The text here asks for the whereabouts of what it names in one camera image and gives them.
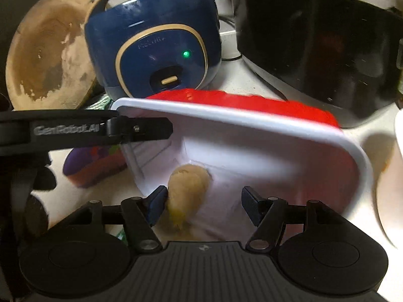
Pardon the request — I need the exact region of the black rice cooker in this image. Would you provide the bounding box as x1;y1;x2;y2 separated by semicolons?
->
232;0;402;128

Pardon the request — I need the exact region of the green patterned cloth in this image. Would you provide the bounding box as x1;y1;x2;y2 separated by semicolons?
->
85;94;113;110

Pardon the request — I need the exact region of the blue rice cooker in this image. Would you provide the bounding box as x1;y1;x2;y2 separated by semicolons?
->
84;0;221;100

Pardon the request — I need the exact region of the purple pink silicone mat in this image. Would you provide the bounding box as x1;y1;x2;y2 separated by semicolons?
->
62;145;127;188

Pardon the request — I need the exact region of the brown food scrap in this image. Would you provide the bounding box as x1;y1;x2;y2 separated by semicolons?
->
154;164;211;244

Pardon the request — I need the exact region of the red white rectangular tray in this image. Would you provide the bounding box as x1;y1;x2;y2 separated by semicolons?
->
112;89;373;242

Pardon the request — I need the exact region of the round wooden cutting board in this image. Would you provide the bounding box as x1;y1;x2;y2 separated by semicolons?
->
6;0;96;110

